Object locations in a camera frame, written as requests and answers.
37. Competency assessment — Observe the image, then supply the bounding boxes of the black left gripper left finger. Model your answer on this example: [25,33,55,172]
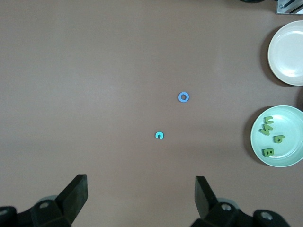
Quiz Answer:
[0,174,88,227]

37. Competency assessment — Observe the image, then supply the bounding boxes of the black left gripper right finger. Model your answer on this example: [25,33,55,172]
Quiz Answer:
[191,175,291,227]

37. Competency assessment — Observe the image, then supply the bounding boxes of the green foam letter N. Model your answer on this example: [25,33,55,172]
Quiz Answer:
[259,124,273,137]

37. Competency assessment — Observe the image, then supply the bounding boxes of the blue foam letter O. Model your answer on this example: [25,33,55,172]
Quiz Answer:
[177,91,190,103]

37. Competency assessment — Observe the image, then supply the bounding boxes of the green plate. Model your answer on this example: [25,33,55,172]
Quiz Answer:
[250,105,303,168]

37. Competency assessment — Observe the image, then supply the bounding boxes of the beige plate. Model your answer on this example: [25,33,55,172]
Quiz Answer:
[267,20,303,86]

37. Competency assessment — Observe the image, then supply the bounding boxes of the metal table edge bracket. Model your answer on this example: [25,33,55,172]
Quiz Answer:
[275,0,303,15]

